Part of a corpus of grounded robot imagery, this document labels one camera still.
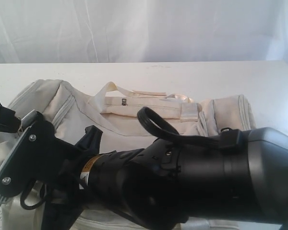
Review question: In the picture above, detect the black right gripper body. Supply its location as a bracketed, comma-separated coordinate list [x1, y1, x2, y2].
[41, 126, 103, 230]

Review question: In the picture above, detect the beige duffel bag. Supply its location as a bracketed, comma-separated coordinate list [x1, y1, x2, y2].
[0, 79, 256, 230]

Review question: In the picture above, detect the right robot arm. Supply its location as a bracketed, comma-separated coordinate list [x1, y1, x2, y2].
[41, 128, 288, 230]

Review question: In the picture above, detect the white backdrop curtain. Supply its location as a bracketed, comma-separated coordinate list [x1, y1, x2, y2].
[0, 0, 288, 63]

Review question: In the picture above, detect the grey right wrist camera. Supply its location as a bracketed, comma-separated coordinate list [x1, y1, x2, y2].
[0, 112, 79, 204]

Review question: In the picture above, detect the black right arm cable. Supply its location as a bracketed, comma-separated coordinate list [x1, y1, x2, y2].
[19, 106, 243, 214]

